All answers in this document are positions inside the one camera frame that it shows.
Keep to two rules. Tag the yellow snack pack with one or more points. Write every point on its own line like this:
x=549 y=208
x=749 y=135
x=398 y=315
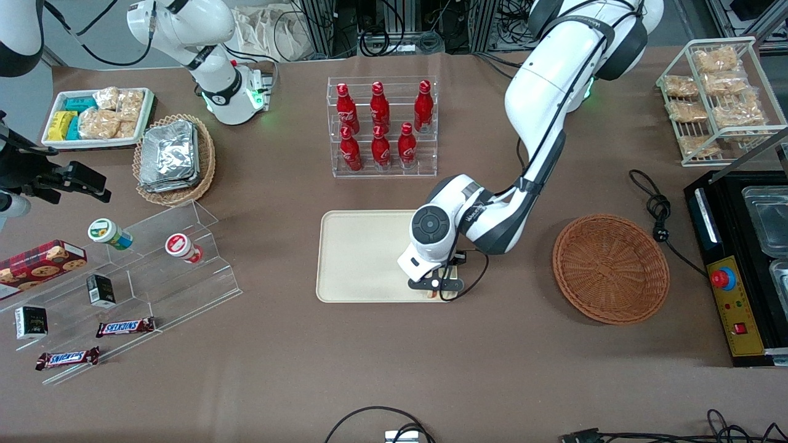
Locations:
x=61 y=125

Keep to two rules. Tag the small black white box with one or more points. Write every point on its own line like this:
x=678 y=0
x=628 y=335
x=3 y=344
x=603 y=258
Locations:
x=31 y=323

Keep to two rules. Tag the white cloth bags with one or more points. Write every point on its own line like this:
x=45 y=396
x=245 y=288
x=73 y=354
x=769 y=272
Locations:
x=271 y=31

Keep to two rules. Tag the red cookie box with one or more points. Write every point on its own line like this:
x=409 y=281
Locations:
x=40 y=264

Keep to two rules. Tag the clear cracker snack bag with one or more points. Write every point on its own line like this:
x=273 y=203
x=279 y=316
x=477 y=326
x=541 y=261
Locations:
x=695 y=146
x=680 y=86
x=739 y=112
x=725 y=83
x=714 y=60
x=686 y=111

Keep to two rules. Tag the red lid cup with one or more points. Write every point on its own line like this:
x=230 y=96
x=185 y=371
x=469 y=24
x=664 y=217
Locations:
x=180 y=246

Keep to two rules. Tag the red cola bottle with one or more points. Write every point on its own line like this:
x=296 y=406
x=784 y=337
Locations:
x=351 y=152
x=381 y=149
x=346 y=111
x=407 y=147
x=423 y=107
x=380 y=106

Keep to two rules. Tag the small silver device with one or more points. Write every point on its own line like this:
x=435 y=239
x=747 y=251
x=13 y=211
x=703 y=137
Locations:
x=401 y=437

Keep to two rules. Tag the oval tan wicker basket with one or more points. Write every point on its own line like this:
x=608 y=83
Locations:
x=206 y=154

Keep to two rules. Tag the steel container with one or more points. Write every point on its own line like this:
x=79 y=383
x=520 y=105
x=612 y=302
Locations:
x=769 y=221
x=780 y=280

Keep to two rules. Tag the round brown wicker basket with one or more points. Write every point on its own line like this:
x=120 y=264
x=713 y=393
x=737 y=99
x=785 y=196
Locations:
x=609 y=271

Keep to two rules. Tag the triangular sandwich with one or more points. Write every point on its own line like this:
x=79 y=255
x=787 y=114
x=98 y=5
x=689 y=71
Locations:
x=430 y=295

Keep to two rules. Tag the teal snack pack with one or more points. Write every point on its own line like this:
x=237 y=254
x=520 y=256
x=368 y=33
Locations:
x=80 y=104
x=73 y=129

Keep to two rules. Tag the white rectangular snack tray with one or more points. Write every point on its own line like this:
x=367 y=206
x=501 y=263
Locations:
x=52 y=143

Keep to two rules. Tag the black appliance with yellow panel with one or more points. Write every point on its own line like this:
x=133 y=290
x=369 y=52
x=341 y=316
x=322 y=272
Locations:
x=739 y=307

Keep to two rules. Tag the beige plastic tray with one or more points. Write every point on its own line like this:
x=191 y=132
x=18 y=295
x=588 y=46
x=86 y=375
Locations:
x=363 y=256

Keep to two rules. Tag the red emergency stop button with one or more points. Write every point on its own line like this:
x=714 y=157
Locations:
x=723 y=279

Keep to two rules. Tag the stack of silver foil packs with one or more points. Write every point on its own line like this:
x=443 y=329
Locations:
x=167 y=155

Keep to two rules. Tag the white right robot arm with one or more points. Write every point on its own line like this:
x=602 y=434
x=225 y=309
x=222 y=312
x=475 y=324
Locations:
x=203 y=31

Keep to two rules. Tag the clear rice cracker bag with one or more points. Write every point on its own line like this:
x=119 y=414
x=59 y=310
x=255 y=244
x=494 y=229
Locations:
x=126 y=129
x=98 y=123
x=106 y=98
x=131 y=104

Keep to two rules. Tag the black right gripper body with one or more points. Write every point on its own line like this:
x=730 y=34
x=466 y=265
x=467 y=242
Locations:
x=23 y=174

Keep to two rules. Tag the green lid cup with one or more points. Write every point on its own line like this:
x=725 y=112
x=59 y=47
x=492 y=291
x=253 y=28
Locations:
x=108 y=232

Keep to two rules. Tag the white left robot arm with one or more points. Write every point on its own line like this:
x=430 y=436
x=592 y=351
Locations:
x=542 y=92

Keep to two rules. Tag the brown snickers bar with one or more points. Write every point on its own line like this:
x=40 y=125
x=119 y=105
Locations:
x=68 y=358
x=125 y=327

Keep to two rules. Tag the clear acrylic bottle rack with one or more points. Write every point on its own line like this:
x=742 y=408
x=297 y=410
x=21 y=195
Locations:
x=425 y=154

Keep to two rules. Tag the clear acrylic stepped stand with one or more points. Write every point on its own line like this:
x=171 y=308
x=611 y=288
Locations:
x=172 y=289

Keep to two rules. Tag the grey metal bar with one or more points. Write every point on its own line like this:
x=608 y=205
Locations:
x=751 y=147

